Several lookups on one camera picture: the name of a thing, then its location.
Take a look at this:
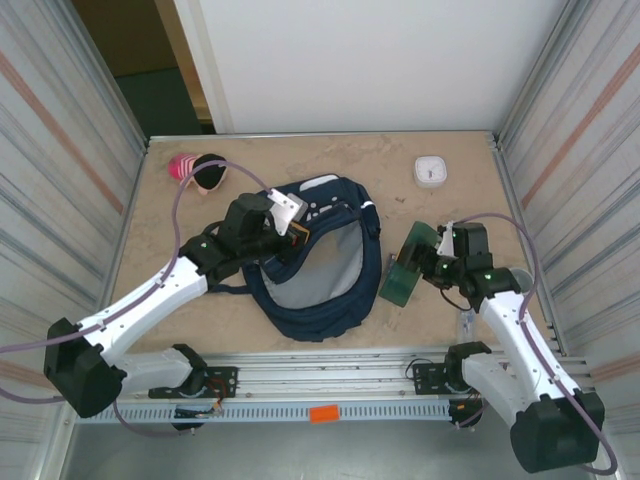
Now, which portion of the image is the navy blue backpack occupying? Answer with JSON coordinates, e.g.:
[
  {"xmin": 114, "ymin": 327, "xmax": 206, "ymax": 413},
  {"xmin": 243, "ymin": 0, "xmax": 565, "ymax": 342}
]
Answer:
[{"xmin": 202, "ymin": 173, "xmax": 386, "ymax": 344}]

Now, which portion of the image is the white square clock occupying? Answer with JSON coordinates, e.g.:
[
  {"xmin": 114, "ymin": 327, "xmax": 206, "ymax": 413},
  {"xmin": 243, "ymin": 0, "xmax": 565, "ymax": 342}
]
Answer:
[{"xmin": 413, "ymin": 155, "xmax": 447, "ymax": 190}]

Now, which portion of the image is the small grey cup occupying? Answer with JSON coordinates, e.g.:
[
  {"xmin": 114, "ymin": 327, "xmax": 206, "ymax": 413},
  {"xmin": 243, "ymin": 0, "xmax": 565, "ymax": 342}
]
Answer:
[{"xmin": 507, "ymin": 267, "xmax": 535, "ymax": 295}]

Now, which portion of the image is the white slotted cable duct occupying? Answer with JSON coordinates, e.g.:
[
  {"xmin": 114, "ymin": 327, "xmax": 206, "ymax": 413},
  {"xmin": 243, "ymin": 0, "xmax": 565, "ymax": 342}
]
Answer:
[{"xmin": 99, "ymin": 402, "xmax": 454, "ymax": 425}]

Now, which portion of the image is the green translucent pencil case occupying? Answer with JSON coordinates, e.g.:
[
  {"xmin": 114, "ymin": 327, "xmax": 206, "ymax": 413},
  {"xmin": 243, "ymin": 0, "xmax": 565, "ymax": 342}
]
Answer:
[{"xmin": 378, "ymin": 221, "xmax": 439, "ymax": 306}]

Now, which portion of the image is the small clear plastic packet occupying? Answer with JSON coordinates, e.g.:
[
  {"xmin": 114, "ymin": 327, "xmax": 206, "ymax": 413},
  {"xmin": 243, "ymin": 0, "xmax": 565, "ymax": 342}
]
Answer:
[{"xmin": 458, "ymin": 309, "xmax": 476, "ymax": 344}]

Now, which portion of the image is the white door frame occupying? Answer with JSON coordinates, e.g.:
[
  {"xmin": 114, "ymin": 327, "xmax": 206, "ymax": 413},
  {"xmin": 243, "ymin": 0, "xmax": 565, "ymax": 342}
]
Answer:
[{"xmin": 172, "ymin": 0, "xmax": 236, "ymax": 135}]

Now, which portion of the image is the aluminium rail frame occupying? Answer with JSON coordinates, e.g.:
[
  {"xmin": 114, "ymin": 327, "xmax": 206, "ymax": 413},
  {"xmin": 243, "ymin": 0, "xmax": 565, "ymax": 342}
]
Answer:
[{"xmin": 52, "ymin": 349, "xmax": 599, "ymax": 401}]

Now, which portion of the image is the plush doll with black hair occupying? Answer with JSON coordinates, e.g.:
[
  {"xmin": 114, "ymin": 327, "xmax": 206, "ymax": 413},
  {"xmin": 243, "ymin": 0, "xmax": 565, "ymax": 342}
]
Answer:
[{"xmin": 168, "ymin": 152, "xmax": 230, "ymax": 197}]

